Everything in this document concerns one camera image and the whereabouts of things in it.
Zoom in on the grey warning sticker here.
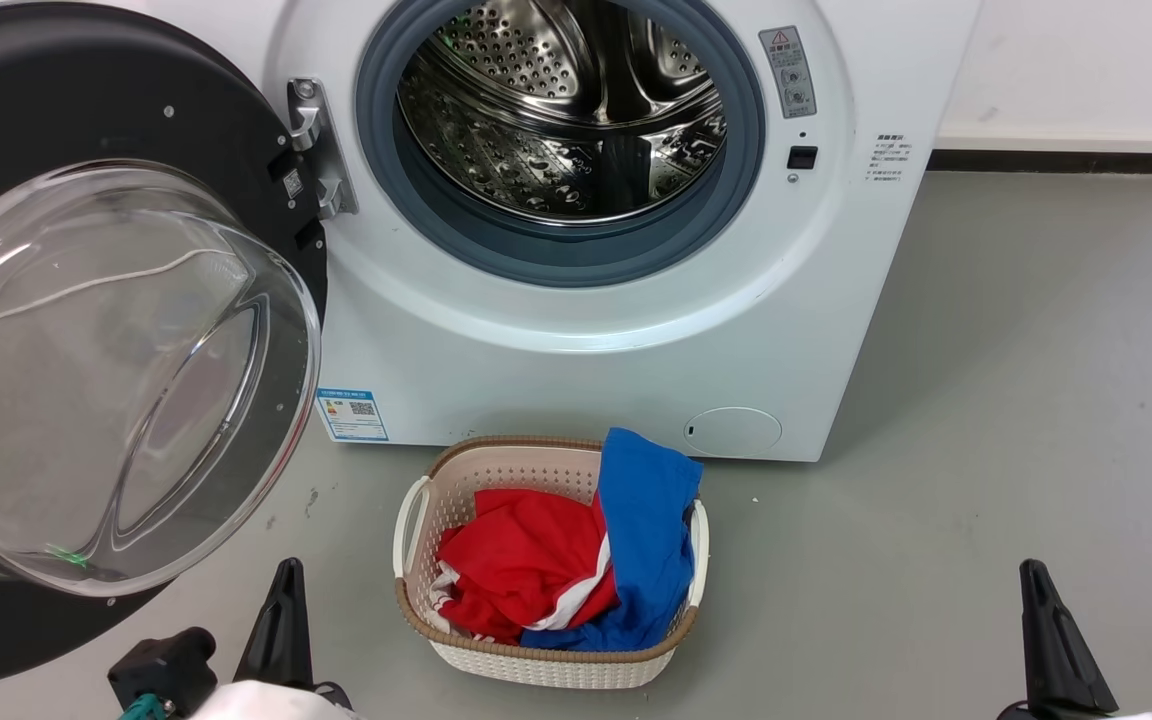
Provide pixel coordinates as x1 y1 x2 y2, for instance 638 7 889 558
759 26 818 119

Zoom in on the dark baseboard strip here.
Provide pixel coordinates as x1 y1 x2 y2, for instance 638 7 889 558
929 149 1152 177

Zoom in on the red garment with white stripe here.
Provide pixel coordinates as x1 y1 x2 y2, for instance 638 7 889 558
433 488 619 644

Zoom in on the blue garment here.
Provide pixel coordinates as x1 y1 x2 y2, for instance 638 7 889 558
521 428 704 653

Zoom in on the round dark glass washer door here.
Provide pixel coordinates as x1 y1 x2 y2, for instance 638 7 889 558
0 0 329 691

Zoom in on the perforated steel washer drum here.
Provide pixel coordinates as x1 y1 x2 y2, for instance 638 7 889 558
398 0 729 226

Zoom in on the blue energy label sticker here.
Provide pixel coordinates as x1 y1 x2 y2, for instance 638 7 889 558
316 388 389 443

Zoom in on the beige woven plastic laundry basket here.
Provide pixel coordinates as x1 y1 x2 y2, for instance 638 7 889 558
393 435 710 691

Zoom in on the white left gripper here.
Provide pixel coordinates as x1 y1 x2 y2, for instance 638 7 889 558
186 558 362 720

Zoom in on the metal washer door hinge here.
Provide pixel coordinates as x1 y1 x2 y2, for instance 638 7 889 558
286 78 359 219

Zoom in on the round white filter cover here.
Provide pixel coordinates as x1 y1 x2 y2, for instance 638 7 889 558
684 406 783 453

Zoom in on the white front-load washing machine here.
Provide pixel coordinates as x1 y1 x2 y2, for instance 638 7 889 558
261 0 982 463

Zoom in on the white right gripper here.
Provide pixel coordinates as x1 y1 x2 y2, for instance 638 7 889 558
996 560 1152 720

